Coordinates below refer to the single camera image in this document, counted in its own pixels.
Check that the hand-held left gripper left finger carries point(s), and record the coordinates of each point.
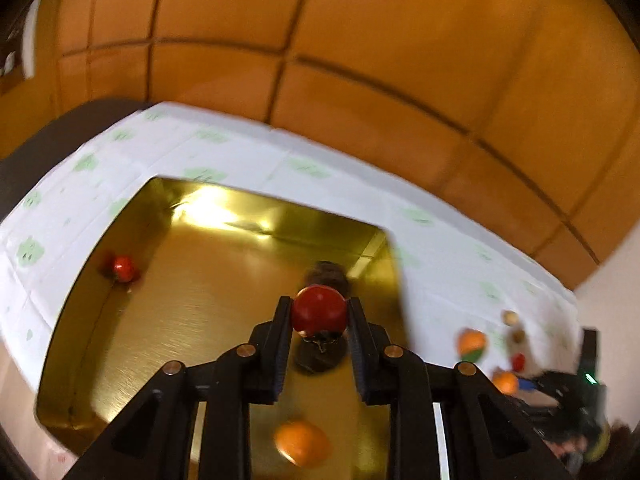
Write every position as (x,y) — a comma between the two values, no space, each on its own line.
(282,345)

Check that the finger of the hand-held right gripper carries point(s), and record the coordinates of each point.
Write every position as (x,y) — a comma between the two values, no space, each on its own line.
(530,385)

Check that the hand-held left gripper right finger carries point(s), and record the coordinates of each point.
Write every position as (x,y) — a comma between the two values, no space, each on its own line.
(357,350)

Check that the orange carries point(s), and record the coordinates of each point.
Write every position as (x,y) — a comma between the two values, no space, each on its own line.
(506,383)
(302,442)

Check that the beige longan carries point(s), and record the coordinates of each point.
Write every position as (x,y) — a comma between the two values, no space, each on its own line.
(517,336)
(510,317)

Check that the tangerine with green leaf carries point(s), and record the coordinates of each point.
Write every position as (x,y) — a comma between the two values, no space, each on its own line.
(472,344)

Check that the gold tin box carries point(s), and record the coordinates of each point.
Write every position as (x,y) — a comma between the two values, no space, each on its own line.
(200,310)

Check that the white green-printed tablecloth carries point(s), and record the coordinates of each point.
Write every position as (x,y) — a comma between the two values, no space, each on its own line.
(300,170)

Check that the wooden wardrobe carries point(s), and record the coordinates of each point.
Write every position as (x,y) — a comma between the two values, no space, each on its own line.
(400,60)

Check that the dark brown table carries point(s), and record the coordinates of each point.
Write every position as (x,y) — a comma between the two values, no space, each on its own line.
(40,150)

